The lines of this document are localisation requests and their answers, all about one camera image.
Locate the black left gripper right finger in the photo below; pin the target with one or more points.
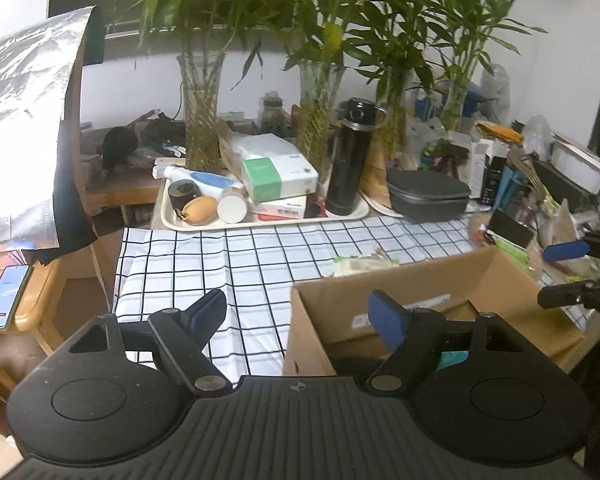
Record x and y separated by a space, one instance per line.
415 339

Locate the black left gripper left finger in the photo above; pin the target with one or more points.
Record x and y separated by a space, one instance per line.
176 339

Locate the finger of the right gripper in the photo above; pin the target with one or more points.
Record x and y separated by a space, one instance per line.
586 293
587 245

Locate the teal mesh bath pouf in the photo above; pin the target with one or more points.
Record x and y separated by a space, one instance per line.
451 358

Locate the white black grid tablecloth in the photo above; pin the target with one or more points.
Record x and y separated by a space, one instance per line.
256 269

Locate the cardboard box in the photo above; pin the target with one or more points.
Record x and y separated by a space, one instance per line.
329 321

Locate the tan egg-shaped pouch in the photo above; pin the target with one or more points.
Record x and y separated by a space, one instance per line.
200 210

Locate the dark grey zip case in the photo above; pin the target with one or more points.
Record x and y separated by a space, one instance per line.
426 196

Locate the white cylindrical container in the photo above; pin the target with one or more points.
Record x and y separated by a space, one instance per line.
232 206

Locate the wooden stool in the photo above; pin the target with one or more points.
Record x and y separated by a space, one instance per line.
35 313

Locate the white blue spray bottle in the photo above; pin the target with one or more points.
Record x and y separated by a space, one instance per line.
209 184

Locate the red white flat box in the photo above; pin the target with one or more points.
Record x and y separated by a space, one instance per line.
286 208

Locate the black thermos bottle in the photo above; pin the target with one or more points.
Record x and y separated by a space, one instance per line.
360 119

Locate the blue screen smartphone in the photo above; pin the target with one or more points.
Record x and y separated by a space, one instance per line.
13 281

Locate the green white tissue box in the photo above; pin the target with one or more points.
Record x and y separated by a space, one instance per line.
278 177

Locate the black round brush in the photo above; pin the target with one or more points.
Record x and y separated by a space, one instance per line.
118 144

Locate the far right bamboo plant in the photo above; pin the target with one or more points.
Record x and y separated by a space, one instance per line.
461 29

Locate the left bamboo plant vase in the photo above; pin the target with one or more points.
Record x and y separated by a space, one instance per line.
206 29

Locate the middle bamboo plant vase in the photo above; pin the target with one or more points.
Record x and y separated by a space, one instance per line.
314 36

